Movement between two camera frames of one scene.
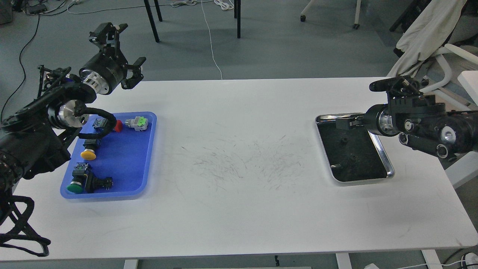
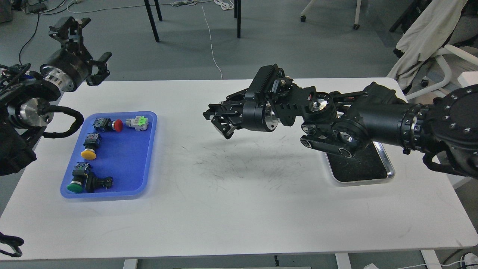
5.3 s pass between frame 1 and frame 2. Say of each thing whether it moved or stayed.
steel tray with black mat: stayed
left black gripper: moved
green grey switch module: stayed
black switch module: stayed
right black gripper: moved
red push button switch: stayed
